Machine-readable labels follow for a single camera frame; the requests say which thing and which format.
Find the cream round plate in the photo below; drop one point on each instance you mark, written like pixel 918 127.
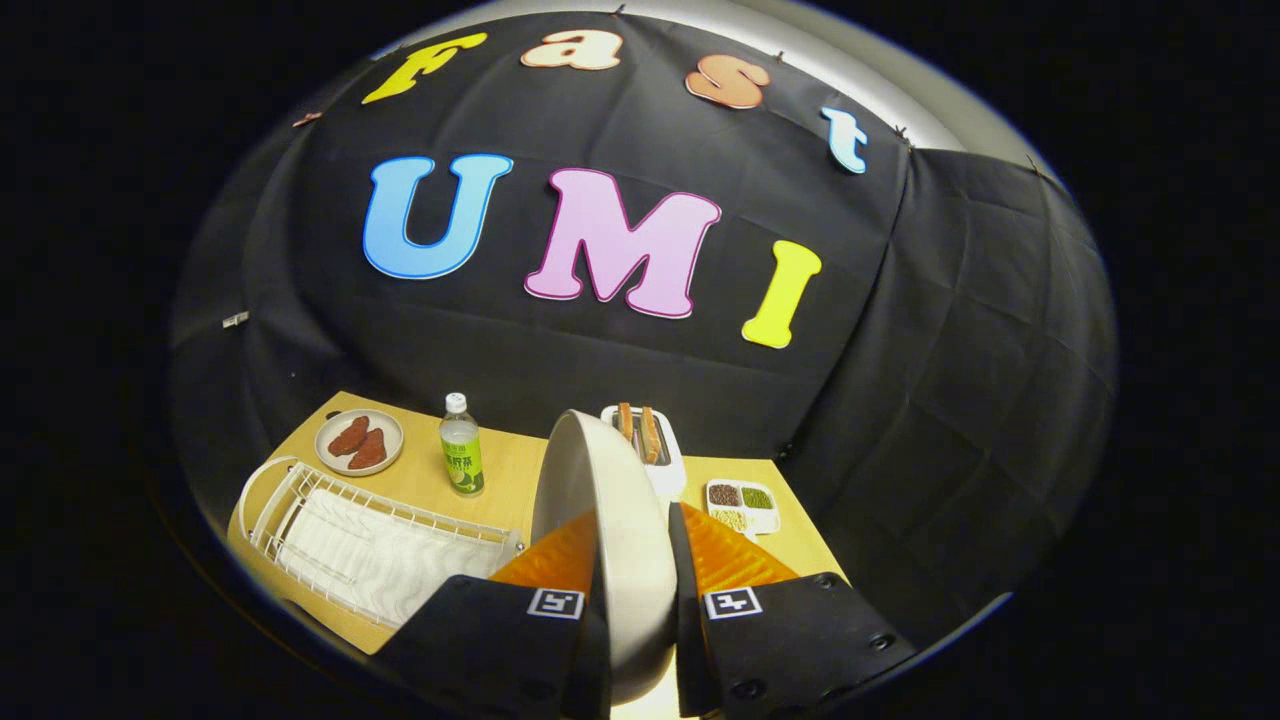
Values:
pixel 620 520

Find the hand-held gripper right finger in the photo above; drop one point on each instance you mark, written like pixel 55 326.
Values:
pixel 790 640

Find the green label drink bottle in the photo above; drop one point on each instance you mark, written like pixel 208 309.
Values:
pixel 462 460

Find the pile of yellow beans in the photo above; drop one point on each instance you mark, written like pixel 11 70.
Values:
pixel 730 519

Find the silver clip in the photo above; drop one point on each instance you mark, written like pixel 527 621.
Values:
pixel 235 319

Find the red meat piece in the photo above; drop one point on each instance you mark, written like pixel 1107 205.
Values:
pixel 368 449
pixel 349 436

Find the pile of brown beans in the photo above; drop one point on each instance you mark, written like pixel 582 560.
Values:
pixel 724 495

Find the small grey plate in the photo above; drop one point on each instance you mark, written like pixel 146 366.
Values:
pixel 392 425

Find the white divided dish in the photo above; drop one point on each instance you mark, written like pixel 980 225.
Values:
pixel 765 520

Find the wooden clip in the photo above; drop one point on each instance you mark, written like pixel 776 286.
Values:
pixel 306 118

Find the black backdrop cloth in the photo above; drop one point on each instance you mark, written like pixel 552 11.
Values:
pixel 600 360

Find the white toaster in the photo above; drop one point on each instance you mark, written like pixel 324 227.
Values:
pixel 668 478

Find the toast slice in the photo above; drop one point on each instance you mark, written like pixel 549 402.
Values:
pixel 625 420
pixel 651 435

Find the pile of green beans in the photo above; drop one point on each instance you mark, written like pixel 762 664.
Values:
pixel 757 498

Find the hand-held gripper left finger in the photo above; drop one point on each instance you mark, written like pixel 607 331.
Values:
pixel 480 640

